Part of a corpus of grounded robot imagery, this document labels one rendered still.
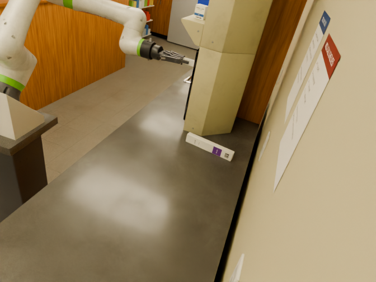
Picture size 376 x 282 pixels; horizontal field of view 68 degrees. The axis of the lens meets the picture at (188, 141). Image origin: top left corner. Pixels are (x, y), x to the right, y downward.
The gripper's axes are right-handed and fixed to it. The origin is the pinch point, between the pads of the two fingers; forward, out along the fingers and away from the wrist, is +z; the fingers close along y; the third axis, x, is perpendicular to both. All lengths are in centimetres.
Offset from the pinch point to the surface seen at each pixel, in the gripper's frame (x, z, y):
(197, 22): -20.1, 1.5, -4.3
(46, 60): 78, -190, 101
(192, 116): 26.5, 8.7, -4.6
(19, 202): 80, -61, -60
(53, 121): 38, -55, -37
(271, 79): 7, 42, 32
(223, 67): -2.9, 18.0, -2.4
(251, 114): 32, 38, 32
